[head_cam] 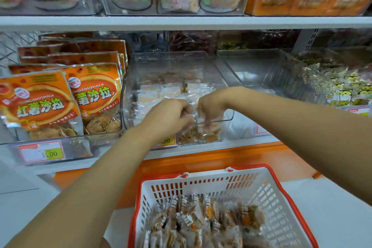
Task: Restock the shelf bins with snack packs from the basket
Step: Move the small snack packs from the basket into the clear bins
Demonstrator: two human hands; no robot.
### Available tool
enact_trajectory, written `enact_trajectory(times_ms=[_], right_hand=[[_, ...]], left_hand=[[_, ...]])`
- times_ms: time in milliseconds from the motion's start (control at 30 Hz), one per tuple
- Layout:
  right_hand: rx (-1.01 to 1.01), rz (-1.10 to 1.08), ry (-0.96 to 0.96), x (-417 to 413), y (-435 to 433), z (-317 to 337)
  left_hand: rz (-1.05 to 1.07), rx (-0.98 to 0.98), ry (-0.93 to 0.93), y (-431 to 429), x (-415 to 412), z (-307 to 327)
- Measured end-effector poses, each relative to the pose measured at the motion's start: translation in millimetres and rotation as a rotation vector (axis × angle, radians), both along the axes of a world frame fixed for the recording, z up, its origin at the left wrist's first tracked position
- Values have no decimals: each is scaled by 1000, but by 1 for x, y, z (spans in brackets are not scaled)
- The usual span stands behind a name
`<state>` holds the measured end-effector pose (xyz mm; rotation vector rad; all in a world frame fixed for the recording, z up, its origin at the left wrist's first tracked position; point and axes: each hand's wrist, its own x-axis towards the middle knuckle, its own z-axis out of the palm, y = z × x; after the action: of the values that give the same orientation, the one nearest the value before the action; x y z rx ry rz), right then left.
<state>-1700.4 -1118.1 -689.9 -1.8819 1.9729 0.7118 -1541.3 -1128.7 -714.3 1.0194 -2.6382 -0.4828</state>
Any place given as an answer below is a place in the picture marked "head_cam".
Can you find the person's right hand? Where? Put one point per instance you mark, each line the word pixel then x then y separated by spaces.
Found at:
pixel 216 104

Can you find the stack of orange packets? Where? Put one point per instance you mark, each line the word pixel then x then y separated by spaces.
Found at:
pixel 40 102

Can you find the pile of small brown snacks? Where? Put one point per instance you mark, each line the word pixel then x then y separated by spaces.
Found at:
pixel 203 221

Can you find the person's left forearm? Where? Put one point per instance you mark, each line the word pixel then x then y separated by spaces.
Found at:
pixel 75 198

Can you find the white red-rimmed shopping basket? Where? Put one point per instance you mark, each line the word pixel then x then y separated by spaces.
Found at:
pixel 142 195

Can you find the white yellow price tag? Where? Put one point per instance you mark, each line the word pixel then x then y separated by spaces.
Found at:
pixel 167 141
pixel 40 152
pixel 261 130
pixel 359 112

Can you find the person's left hand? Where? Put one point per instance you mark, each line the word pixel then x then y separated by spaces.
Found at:
pixel 165 120

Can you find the yellow hamster snack packets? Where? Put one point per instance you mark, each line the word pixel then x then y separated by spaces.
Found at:
pixel 343 85

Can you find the person's right forearm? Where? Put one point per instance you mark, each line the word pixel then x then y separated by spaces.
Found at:
pixel 308 134

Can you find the orange shelf base panel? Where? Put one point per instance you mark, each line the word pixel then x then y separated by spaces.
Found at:
pixel 232 160

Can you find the white snack shelf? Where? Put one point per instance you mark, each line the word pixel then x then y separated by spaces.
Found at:
pixel 174 23

